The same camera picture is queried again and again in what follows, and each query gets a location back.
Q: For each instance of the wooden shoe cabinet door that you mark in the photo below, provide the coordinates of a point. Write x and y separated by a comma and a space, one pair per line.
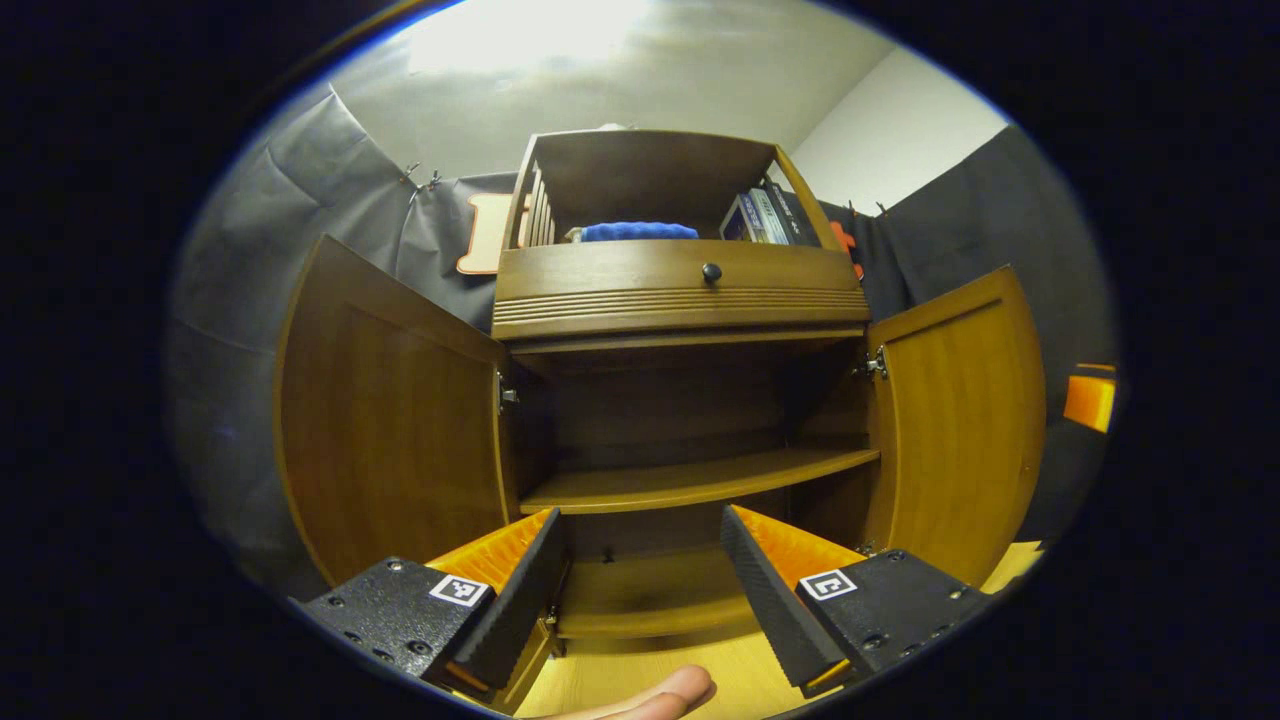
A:
390, 430
960, 420

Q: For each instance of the metal door hinge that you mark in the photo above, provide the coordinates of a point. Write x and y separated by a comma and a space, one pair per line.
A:
877, 363
507, 392

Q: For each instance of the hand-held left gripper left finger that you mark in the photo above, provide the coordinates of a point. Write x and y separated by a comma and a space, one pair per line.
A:
505, 625

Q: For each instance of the blue folded towel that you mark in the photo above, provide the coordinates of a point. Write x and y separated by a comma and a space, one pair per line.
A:
640, 232

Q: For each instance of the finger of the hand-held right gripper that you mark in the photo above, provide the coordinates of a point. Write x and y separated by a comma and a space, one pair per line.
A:
1090, 400

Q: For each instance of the dark blue book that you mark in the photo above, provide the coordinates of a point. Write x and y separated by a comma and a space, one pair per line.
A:
738, 220

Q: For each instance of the wooden slat rack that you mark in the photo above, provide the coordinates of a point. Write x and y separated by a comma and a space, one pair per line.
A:
538, 210

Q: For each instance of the black round drawer knob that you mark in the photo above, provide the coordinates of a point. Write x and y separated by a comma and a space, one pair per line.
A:
711, 272

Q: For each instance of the wooden inner shelf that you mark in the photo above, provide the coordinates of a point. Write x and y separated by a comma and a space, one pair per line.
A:
680, 485

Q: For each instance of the wooden drawer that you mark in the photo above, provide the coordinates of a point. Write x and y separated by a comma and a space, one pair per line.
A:
600, 272

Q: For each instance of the grey book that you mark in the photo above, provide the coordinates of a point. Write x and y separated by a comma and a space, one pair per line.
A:
768, 215

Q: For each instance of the wooden double-door shoe cabinet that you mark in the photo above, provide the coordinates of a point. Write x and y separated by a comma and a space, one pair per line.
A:
680, 318

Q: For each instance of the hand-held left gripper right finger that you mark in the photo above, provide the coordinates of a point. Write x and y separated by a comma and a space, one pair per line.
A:
770, 610

